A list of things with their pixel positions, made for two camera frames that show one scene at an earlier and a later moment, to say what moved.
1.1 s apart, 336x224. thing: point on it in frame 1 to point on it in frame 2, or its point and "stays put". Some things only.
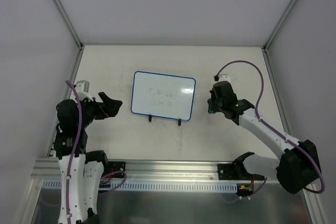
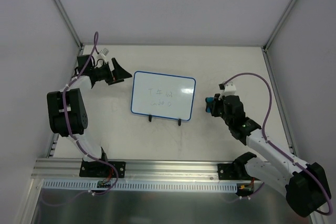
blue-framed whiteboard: [163, 95] stays put
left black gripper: [99, 107] to [113, 71]
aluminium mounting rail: [46, 170] stays put
